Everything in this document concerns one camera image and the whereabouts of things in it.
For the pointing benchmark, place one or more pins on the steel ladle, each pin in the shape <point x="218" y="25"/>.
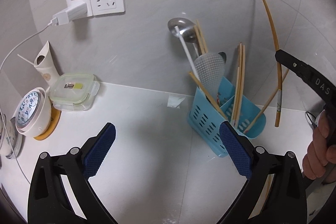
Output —
<point x="187" y="31"/>

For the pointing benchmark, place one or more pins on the orange round coaster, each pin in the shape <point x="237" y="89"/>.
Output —
<point x="55" y="117"/>

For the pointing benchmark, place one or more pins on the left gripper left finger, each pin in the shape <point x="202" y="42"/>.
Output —
<point x="48" y="201"/>

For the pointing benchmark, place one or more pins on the white charger plug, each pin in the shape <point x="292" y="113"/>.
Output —
<point x="69" y="14"/>

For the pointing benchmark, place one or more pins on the white rice paddle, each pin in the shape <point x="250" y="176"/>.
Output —
<point x="210" y="68"/>

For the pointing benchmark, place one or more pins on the blue plastic utensil holder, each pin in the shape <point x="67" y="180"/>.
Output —
<point x="205" y="119"/>

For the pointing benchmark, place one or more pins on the right hand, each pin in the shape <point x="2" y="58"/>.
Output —
<point x="318" y="155"/>

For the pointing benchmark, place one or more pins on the leaning bamboo chopstick in holder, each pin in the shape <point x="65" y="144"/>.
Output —
<point x="208" y="95"/>

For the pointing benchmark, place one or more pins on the clear food container green lid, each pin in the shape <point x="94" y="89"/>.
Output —
<point x="74" y="92"/>

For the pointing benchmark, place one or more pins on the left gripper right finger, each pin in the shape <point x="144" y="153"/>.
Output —
<point x="273" y="191"/>

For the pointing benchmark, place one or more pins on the bamboo chopstick pair by ladle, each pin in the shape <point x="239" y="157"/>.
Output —
<point x="200" y="38"/>

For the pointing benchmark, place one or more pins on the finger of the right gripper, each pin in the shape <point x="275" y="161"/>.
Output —
<point x="295" y="65"/>

